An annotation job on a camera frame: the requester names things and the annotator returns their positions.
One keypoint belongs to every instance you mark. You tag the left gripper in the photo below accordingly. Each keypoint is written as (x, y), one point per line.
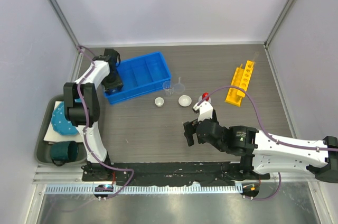
(116, 84)

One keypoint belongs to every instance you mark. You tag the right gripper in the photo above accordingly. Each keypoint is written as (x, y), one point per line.
(189, 128)

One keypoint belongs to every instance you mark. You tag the blue compartment bin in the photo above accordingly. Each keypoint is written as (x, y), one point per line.
(140, 76)

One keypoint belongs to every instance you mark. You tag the small white crucible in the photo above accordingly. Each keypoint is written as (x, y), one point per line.
(159, 101)

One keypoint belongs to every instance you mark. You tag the clear glass beaker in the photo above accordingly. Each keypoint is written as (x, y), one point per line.
(167, 87)

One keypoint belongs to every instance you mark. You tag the yellow test tube rack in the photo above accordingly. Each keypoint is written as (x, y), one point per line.
(241, 79)

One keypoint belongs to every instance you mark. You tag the clear glass test tube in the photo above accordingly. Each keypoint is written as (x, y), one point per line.
(255, 56)

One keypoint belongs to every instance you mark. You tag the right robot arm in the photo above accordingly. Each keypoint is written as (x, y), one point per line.
(261, 154)

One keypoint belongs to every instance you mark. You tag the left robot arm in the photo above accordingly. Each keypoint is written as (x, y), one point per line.
(82, 109)

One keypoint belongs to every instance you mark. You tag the white evaporating dish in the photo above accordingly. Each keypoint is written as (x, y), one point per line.
(184, 100)

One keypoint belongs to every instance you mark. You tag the clear plastic funnel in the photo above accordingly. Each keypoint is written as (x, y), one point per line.
(179, 88)

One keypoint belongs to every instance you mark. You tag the teal dotted plate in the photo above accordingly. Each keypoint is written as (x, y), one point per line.
(60, 124)

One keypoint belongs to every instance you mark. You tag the dark teal mug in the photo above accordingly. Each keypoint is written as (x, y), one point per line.
(64, 152)

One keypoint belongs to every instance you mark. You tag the dark grey tray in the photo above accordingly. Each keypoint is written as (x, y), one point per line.
(42, 148)

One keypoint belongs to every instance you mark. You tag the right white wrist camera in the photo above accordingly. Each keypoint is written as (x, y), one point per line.
(205, 111)

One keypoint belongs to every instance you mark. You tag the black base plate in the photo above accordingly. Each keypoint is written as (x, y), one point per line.
(170, 173)

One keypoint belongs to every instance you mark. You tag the white slotted cable duct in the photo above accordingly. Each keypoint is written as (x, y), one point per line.
(101, 189)

